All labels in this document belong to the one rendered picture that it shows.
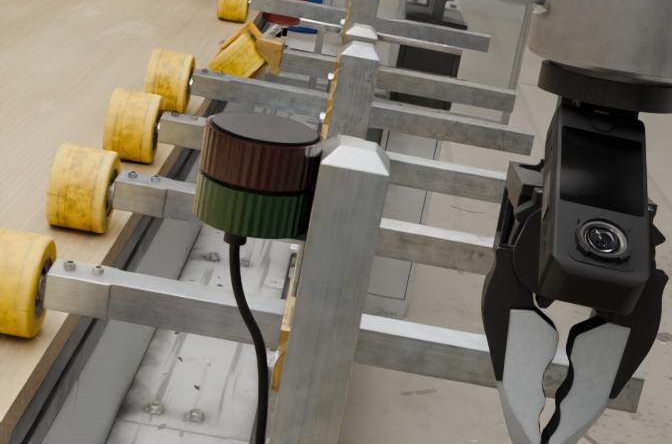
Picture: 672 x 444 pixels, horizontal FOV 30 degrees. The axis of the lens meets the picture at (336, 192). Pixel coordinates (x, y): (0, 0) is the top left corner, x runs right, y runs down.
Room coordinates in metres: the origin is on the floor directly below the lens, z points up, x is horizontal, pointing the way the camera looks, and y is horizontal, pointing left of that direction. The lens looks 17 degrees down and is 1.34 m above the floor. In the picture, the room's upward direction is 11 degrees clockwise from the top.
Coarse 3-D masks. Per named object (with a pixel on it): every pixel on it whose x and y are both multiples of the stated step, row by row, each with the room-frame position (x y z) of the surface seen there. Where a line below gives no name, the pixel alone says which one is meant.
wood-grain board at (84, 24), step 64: (0, 0) 2.17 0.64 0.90; (64, 0) 2.28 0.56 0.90; (128, 0) 2.40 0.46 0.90; (192, 0) 2.54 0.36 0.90; (0, 64) 1.72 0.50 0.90; (64, 64) 1.79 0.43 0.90; (128, 64) 1.87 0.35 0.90; (0, 128) 1.42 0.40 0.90; (64, 128) 1.47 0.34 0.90; (0, 192) 1.20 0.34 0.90; (64, 256) 1.06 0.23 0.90; (64, 320) 0.93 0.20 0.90; (0, 384) 0.80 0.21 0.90
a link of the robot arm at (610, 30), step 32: (544, 0) 0.63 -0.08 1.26; (576, 0) 0.60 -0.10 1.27; (608, 0) 0.60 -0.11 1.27; (640, 0) 0.59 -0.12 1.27; (544, 32) 0.62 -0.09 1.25; (576, 32) 0.60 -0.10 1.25; (608, 32) 0.59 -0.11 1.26; (640, 32) 0.59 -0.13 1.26; (576, 64) 0.60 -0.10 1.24; (608, 64) 0.59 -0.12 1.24; (640, 64) 0.59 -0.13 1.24
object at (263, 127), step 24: (216, 120) 0.60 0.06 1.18; (240, 120) 0.61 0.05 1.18; (264, 120) 0.62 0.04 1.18; (288, 120) 0.63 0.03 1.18; (264, 144) 0.58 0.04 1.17; (288, 144) 0.59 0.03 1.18; (264, 192) 0.58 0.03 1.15; (288, 192) 0.59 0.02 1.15; (240, 240) 0.60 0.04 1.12; (288, 240) 0.59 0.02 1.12; (240, 288) 0.60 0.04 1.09; (240, 312) 0.60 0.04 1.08; (264, 360) 0.60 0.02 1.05; (264, 384) 0.60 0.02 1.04; (264, 408) 0.60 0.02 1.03; (264, 432) 0.60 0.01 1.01
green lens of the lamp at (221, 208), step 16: (208, 192) 0.59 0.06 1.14; (224, 192) 0.58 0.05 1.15; (240, 192) 0.58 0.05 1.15; (192, 208) 0.60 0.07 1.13; (208, 208) 0.58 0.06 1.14; (224, 208) 0.58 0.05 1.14; (240, 208) 0.58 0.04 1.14; (256, 208) 0.58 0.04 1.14; (272, 208) 0.58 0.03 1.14; (288, 208) 0.58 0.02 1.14; (304, 208) 0.59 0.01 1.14; (208, 224) 0.58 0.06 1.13; (224, 224) 0.58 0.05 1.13; (240, 224) 0.58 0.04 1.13; (256, 224) 0.58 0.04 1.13; (272, 224) 0.58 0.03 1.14; (288, 224) 0.59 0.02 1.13; (304, 224) 0.60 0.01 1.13
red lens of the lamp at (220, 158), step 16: (208, 128) 0.59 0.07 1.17; (208, 144) 0.59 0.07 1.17; (224, 144) 0.58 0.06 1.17; (240, 144) 0.58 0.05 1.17; (256, 144) 0.58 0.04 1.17; (320, 144) 0.60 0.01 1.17; (208, 160) 0.59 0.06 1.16; (224, 160) 0.58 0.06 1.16; (240, 160) 0.58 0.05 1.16; (256, 160) 0.58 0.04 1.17; (272, 160) 0.58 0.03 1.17; (288, 160) 0.58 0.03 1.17; (304, 160) 0.59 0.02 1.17; (224, 176) 0.58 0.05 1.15; (240, 176) 0.58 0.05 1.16; (256, 176) 0.58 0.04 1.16; (272, 176) 0.58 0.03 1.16; (288, 176) 0.58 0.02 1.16; (304, 176) 0.59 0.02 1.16
